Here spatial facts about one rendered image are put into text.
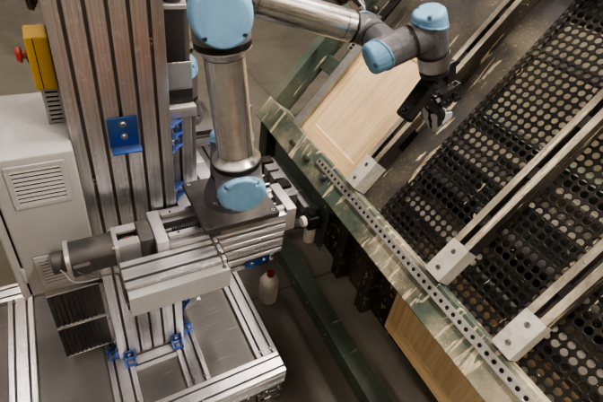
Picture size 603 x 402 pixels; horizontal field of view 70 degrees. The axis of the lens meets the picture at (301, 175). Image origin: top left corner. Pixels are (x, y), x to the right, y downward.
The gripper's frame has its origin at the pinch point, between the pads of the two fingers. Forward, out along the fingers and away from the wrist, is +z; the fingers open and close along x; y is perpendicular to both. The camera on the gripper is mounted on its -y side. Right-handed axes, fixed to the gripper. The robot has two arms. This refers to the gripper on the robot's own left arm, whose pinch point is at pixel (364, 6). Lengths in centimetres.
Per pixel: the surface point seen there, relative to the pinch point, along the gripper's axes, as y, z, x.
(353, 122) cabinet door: 16.7, 15.8, 42.1
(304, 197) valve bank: 43, 18, 68
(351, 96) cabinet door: 16.9, 15.1, 28.8
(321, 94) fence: 30.5, 13.0, 22.5
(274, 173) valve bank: 55, 11, 56
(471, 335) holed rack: -15, 15, 128
